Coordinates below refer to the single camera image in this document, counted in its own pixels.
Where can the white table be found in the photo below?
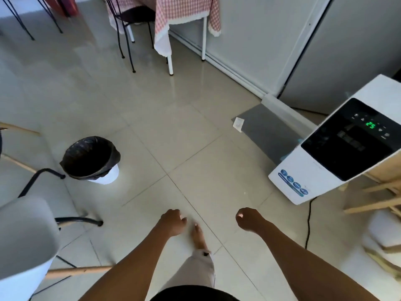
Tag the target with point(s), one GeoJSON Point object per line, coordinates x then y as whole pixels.
{"type": "Point", "coordinates": [204, 37]}

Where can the white air cooler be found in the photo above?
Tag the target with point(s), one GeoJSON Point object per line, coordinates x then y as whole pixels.
{"type": "Point", "coordinates": [338, 144]}

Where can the white paper slip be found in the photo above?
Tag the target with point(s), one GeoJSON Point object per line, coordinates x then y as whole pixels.
{"type": "Point", "coordinates": [238, 124]}

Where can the person's left hand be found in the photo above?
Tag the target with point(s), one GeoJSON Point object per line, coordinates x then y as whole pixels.
{"type": "Point", "coordinates": [170, 223]}

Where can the person's right forearm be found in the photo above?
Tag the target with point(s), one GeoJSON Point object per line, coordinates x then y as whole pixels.
{"type": "Point", "coordinates": [307, 263]}

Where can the black shirt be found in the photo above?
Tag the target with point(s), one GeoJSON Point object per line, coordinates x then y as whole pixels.
{"type": "Point", "coordinates": [194, 294]}

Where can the person's bare foot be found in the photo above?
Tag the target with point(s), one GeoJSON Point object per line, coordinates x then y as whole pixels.
{"type": "Point", "coordinates": [199, 236]}

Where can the black bin bag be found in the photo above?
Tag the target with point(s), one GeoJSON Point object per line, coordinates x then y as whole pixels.
{"type": "Point", "coordinates": [89, 156]}

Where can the red checkered tablecloth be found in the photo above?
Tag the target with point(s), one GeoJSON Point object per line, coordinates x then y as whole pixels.
{"type": "Point", "coordinates": [181, 10]}

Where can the grey floor mat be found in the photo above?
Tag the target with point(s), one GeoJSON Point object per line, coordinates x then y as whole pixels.
{"type": "Point", "coordinates": [266, 131]}

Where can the white chair with wooden legs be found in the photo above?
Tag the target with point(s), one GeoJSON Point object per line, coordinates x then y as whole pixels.
{"type": "Point", "coordinates": [22, 241]}

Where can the white trash bin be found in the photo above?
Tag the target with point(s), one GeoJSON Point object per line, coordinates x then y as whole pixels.
{"type": "Point", "coordinates": [106, 178]}

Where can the person's right thumb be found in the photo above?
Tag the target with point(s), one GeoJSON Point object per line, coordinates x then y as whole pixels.
{"type": "Point", "coordinates": [240, 212]}

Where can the person's right hand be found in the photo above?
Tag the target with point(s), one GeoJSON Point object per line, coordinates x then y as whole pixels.
{"type": "Point", "coordinates": [250, 220]}

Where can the red object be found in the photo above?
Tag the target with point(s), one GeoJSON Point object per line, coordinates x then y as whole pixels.
{"type": "Point", "coordinates": [61, 4]}

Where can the white seat with wooden legs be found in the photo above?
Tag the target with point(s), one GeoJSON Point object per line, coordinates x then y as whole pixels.
{"type": "Point", "coordinates": [385, 235]}

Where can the beige trouser leg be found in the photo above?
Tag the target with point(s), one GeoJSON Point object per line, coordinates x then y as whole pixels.
{"type": "Point", "coordinates": [194, 269]}

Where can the person's left thumb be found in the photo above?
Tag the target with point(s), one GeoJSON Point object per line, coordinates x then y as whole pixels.
{"type": "Point", "coordinates": [183, 221]}

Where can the wooden chair leg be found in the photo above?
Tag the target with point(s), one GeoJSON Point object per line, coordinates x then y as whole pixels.
{"type": "Point", "coordinates": [18, 128]}
{"type": "Point", "coordinates": [17, 162]}

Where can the person's left forearm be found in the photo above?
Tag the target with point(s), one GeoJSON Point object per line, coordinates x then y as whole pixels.
{"type": "Point", "coordinates": [131, 266]}

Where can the light wooden chair frame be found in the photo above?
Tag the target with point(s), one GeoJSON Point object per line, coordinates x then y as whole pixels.
{"type": "Point", "coordinates": [379, 197]}

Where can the black metal chair frame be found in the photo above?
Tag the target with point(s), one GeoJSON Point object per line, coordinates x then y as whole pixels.
{"type": "Point", "coordinates": [40, 173]}

